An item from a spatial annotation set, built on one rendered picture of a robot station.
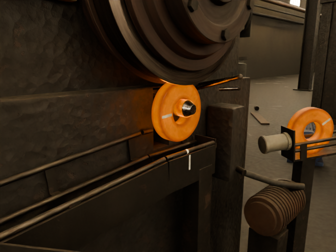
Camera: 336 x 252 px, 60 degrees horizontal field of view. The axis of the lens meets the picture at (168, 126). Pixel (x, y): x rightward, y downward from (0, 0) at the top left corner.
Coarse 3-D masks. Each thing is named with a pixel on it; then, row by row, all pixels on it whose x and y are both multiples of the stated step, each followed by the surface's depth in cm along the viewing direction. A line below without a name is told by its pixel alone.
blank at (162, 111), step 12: (168, 84) 71; (192, 84) 75; (156, 96) 70; (168, 96) 69; (180, 96) 72; (192, 96) 76; (156, 108) 69; (168, 108) 70; (156, 120) 70; (168, 120) 71; (180, 120) 77; (192, 120) 77; (168, 132) 71; (180, 132) 75
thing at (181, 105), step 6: (180, 102) 71; (186, 102) 71; (192, 102) 72; (174, 108) 72; (180, 108) 71; (186, 108) 70; (192, 108) 71; (174, 114) 74; (180, 114) 72; (186, 114) 71; (192, 114) 71
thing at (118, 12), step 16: (96, 0) 55; (112, 0) 52; (112, 16) 53; (128, 16) 55; (112, 32) 58; (128, 32) 56; (128, 48) 57; (144, 48) 59; (144, 64) 60; (160, 64) 63; (176, 80) 67; (192, 80) 71
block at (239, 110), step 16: (208, 112) 92; (224, 112) 88; (240, 112) 89; (208, 128) 93; (224, 128) 89; (240, 128) 90; (224, 144) 90; (240, 144) 92; (224, 160) 91; (240, 160) 94; (224, 176) 92
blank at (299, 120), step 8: (296, 112) 97; (304, 112) 94; (312, 112) 95; (320, 112) 95; (296, 120) 94; (304, 120) 95; (312, 120) 95; (320, 120) 96; (328, 120) 96; (296, 128) 95; (304, 128) 96; (320, 128) 97; (328, 128) 97; (296, 136) 96; (312, 136) 100; (320, 136) 97; (328, 136) 98; (312, 144) 97; (312, 152) 98
